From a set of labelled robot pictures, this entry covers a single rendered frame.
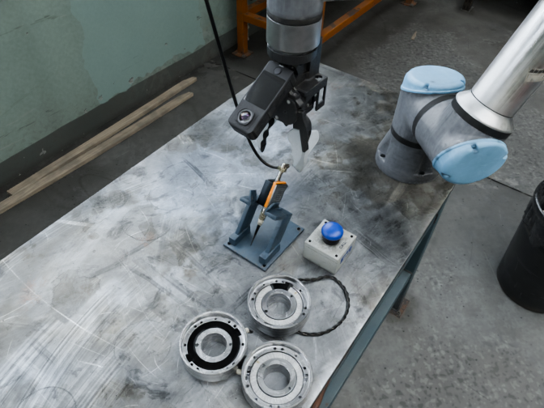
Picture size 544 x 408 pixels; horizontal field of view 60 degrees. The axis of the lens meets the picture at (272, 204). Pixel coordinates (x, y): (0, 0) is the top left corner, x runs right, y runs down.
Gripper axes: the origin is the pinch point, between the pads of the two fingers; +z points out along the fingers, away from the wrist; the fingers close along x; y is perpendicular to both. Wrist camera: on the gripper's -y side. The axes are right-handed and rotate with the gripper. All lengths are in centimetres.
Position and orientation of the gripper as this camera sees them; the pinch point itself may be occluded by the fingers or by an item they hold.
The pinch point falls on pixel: (278, 159)
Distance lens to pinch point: 79.6
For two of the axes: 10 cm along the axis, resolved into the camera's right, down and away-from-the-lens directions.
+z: -0.3, 6.9, 7.3
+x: -7.9, -4.6, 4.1
